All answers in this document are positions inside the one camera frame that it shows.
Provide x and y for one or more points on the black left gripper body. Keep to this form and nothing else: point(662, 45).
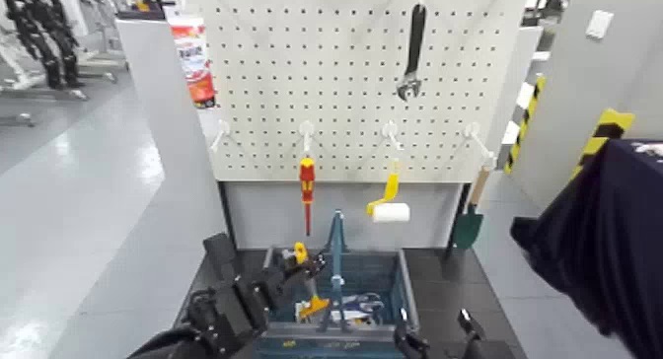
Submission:
point(248, 306)

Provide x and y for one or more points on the yellow black hazard post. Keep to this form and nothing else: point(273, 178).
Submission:
point(601, 133)
point(525, 123)

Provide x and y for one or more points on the white pegboard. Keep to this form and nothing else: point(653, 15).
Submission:
point(336, 81)

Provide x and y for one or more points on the black pegboard stand leg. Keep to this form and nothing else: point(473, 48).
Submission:
point(458, 205)
point(228, 216)

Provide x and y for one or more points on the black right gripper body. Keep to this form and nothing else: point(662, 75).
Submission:
point(484, 349)

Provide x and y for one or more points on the black humanoid robot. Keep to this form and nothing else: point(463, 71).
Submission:
point(46, 35)

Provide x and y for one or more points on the dark navy cloth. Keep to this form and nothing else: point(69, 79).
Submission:
point(611, 236)

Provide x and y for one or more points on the white pegboard hook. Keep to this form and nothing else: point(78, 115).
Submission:
point(390, 132)
point(306, 133)
point(221, 130)
point(476, 138)

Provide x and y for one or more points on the white wall switch plate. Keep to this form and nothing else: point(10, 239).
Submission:
point(599, 24)

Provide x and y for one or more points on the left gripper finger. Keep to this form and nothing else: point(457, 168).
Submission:
point(311, 268)
point(295, 286)

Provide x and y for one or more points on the black adjustable wrench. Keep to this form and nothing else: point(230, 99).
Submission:
point(414, 40)

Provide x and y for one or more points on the red white banner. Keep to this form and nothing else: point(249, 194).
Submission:
point(196, 60)

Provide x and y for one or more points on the red yellow screwdriver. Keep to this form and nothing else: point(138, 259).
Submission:
point(307, 182)

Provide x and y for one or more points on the grey partition panel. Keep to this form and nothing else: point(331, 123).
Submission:
point(166, 143)

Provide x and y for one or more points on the white blue tools pack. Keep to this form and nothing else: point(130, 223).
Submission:
point(360, 305)

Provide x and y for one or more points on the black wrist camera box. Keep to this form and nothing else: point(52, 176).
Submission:
point(221, 255)

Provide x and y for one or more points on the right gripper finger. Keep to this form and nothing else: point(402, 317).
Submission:
point(469, 322)
point(406, 343)

